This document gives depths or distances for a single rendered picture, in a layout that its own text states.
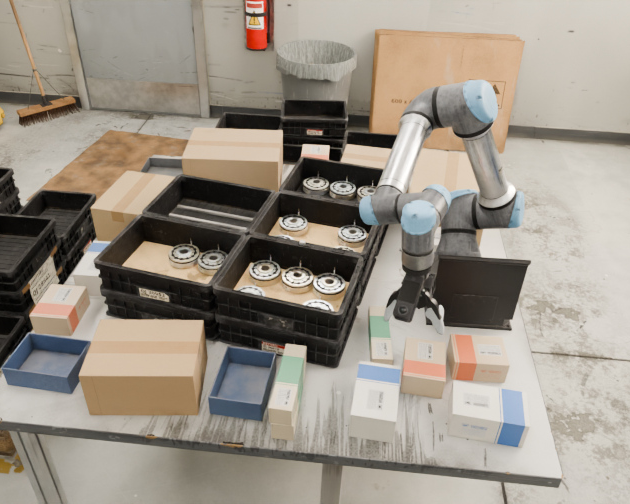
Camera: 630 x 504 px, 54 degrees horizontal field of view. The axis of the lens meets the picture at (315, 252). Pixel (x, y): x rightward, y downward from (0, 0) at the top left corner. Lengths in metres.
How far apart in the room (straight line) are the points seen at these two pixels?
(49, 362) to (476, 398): 1.26
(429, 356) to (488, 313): 0.31
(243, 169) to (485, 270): 1.13
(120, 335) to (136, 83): 3.67
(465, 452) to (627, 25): 3.88
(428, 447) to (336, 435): 0.25
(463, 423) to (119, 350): 0.96
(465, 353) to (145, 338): 0.94
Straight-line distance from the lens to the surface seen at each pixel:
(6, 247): 3.00
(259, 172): 2.59
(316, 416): 1.78
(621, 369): 3.25
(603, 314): 3.52
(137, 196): 2.45
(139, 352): 1.77
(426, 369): 1.84
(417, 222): 1.37
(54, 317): 2.09
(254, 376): 1.88
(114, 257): 2.10
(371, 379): 1.76
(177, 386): 1.72
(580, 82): 5.17
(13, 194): 3.42
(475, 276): 1.98
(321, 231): 2.24
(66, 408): 1.91
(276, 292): 1.96
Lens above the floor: 2.08
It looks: 36 degrees down
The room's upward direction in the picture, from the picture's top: 2 degrees clockwise
